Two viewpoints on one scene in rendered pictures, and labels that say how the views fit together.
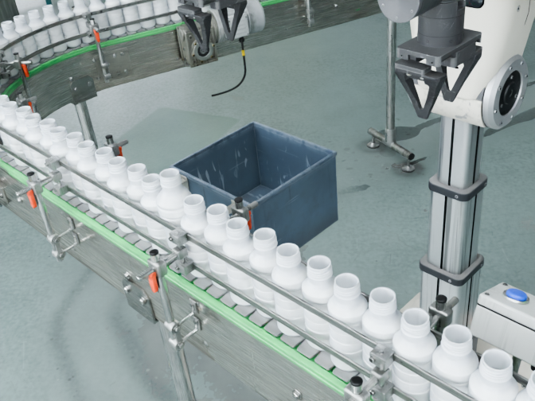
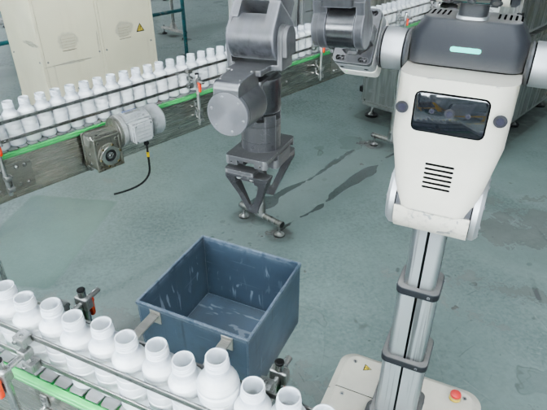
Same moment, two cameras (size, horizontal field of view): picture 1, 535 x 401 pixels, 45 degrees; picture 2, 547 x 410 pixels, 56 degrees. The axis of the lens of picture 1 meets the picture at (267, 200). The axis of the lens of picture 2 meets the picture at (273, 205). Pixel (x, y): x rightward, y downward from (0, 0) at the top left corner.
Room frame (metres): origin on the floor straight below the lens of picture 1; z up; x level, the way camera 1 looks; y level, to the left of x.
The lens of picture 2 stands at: (0.49, 0.31, 1.81)
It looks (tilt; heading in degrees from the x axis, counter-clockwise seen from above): 32 degrees down; 337
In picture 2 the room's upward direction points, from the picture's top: straight up
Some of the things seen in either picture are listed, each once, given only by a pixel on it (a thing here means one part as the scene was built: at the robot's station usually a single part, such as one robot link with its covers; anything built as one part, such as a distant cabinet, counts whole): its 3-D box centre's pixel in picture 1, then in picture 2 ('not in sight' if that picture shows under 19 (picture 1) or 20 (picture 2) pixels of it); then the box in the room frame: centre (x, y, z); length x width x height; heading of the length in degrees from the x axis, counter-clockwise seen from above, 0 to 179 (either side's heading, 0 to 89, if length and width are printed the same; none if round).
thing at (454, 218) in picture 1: (452, 244); (410, 333); (1.30, -0.46, 0.74); 0.11 x 0.11 x 0.40; 42
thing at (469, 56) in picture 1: (445, 72); not in sight; (0.81, -0.26, 1.43); 0.07 x 0.07 x 0.09; 41
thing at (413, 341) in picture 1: (413, 359); not in sight; (0.64, -0.18, 1.08); 0.06 x 0.06 x 0.17
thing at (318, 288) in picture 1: (322, 302); not in sight; (0.77, -0.07, 1.08); 0.06 x 0.06 x 0.17
